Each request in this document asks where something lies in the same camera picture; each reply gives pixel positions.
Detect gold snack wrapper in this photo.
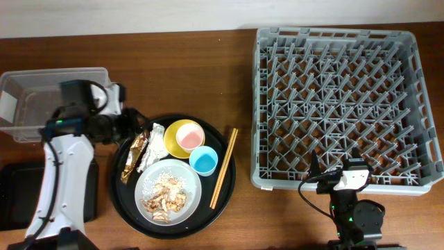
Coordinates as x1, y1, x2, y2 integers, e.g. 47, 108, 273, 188
121, 130, 148, 184

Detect wooden chopstick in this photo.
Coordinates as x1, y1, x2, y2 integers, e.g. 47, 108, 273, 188
209, 127, 237, 208
211, 128, 239, 210

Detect blue cup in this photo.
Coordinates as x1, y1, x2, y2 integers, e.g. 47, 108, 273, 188
189, 146, 219, 177

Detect pink cup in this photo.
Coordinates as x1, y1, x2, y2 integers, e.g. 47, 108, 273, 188
176, 123, 205, 153

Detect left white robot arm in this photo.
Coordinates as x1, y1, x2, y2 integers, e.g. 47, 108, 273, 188
8, 80, 150, 249

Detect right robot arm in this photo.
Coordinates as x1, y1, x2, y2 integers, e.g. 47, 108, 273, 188
307, 148, 385, 249

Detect grey dishwasher rack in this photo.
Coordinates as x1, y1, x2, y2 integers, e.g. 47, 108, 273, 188
250, 28, 443, 196

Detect clear plastic bin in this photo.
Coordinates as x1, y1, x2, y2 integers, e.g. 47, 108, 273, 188
1, 67, 112, 143

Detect black rectangular bin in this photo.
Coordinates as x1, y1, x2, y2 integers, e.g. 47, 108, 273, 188
1, 161, 99, 231

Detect yellow bowl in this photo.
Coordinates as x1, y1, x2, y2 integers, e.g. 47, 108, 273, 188
164, 119, 202, 159

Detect round black tray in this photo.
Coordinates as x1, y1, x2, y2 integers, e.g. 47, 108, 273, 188
108, 114, 237, 240

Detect food scraps with rice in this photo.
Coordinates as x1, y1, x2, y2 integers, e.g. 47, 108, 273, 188
139, 171, 187, 224

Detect grey plate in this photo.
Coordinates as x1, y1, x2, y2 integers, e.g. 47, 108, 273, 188
135, 159, 202, 226

